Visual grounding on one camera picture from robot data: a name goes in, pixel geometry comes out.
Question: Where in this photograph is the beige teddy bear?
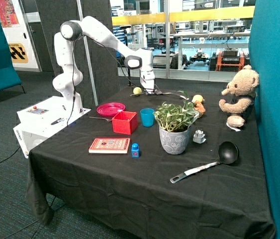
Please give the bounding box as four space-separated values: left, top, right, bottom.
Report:
219 65 260 131

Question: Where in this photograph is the grey patterned flower pot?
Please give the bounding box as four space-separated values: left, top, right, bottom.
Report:
159 127 191 155

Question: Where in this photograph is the green potted plant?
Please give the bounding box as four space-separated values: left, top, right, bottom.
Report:
153 91 201 132

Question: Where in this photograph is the pink plastic plate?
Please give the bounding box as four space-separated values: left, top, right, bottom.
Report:
96 102 125 117

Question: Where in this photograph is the red open box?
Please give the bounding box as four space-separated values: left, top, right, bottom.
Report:
112 111 138 135

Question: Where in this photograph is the teal partition wall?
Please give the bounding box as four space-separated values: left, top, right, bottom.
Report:
249 0 280 239

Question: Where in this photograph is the red wall poster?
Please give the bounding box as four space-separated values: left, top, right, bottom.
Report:
0 0 20 28

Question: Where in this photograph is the blue plastic cup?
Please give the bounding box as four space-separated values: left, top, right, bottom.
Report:
140 108 154 127

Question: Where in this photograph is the yellow black sign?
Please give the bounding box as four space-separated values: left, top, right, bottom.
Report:
8 43 28 64

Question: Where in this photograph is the blue toy block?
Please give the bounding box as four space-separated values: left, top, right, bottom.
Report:
131 143 140 158

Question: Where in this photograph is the black tablecloth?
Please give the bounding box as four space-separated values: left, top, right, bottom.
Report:
26 93 276 239

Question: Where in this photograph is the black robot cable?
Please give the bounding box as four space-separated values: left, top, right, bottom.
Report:
50 34 145 126

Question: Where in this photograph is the white power adapter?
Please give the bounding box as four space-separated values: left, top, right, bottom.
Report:
193 129 206 144

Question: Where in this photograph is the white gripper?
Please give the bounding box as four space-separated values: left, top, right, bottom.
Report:
140 71 156 95

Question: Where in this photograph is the red book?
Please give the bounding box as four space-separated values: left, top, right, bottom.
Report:
89 138 130 154

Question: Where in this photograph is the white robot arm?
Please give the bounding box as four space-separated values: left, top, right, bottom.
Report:
53 16 155 113

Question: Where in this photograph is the orange toy carrot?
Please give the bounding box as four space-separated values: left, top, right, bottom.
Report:
193 100 206 118

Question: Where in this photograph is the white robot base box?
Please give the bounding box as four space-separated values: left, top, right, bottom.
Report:
13 96 90 158

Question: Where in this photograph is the yellow lemon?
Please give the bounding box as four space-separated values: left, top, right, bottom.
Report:
192 95 204 104

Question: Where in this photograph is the white lab table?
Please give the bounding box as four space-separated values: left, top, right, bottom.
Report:
170 29 250 71

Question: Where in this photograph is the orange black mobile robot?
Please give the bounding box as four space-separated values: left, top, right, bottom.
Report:
215 48 245 72

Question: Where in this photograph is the black slotted spatula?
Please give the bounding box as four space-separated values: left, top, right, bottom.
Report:
154 85 189 100

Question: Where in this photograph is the silver fork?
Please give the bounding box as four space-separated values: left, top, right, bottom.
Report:
89 116 112 122

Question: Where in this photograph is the black ladle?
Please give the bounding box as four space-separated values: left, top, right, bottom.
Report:
170 141 239 184

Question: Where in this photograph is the yellow tennis ball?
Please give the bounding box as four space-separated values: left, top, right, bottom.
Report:
133 87 142 95

